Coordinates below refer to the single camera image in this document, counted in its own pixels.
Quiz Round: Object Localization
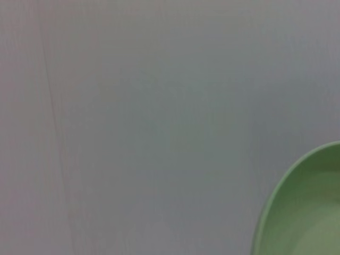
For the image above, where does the green plastic plate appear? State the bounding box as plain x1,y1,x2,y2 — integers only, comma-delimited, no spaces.
249,140,340,255

